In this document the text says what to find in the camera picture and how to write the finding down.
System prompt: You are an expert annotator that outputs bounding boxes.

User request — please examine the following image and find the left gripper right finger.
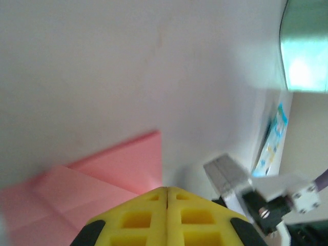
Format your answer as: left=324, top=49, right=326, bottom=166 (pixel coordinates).
left=168, top=187, right=269, bottom=246

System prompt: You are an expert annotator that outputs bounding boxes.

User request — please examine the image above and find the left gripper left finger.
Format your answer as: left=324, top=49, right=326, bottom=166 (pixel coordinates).
left=73, top=187, right=169, bottom=246

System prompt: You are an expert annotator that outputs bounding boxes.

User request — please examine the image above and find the pink square paper sheet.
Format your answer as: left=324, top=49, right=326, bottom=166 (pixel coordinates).
left=0, top=130, right=164, bottom=246

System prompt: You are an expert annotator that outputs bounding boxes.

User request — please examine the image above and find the blue snack packet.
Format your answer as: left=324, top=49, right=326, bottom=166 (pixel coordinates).
left=252, top=102, right=289, bottom=177

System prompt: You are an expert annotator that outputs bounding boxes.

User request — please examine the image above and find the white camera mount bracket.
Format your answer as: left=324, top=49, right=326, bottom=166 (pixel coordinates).
left=203, top=153, right=321, bottom=246

